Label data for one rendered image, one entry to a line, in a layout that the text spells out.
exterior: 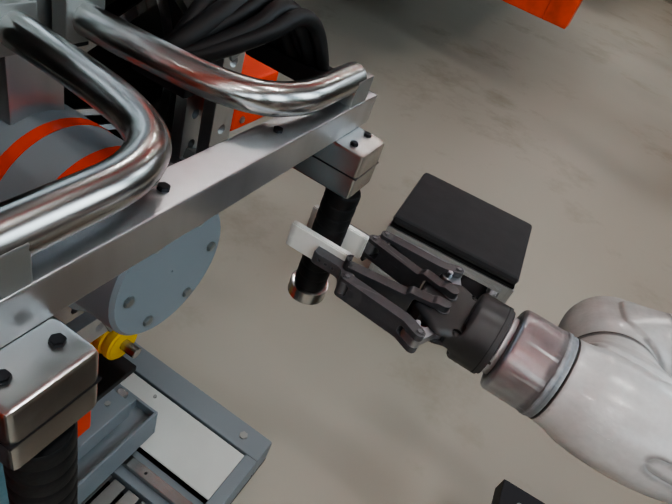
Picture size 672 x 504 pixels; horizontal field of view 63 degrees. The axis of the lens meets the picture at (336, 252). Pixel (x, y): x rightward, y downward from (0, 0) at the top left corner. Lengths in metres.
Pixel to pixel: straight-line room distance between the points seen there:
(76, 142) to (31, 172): 0.04
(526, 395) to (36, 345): 0.40
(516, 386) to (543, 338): 0.05
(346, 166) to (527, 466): 1.28
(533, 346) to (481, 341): 0.05
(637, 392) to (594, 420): 0.04
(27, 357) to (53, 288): 0.03
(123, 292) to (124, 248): 0.13
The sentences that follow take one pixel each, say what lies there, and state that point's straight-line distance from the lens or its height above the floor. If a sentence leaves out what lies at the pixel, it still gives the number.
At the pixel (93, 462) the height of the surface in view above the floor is 0.15.
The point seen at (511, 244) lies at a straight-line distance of 1.72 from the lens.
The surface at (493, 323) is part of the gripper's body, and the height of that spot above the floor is 0.86.
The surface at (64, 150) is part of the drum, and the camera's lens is 0.47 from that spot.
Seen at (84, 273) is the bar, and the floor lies 0.97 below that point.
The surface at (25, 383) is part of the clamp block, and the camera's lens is 0.28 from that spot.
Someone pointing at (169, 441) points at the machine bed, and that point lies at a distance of 1.26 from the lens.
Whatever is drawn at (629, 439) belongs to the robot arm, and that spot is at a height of 0.85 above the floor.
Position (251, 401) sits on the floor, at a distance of 1.43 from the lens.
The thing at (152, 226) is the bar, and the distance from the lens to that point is 0.32.
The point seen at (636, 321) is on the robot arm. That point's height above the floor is 0.86.
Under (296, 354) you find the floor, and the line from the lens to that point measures 1.55.
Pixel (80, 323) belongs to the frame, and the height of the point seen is 0.62.
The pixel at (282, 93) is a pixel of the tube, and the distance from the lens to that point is 0.41.
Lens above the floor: 1.18
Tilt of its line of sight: 38 degrees down
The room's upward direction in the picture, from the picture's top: 22 degrees clockwise
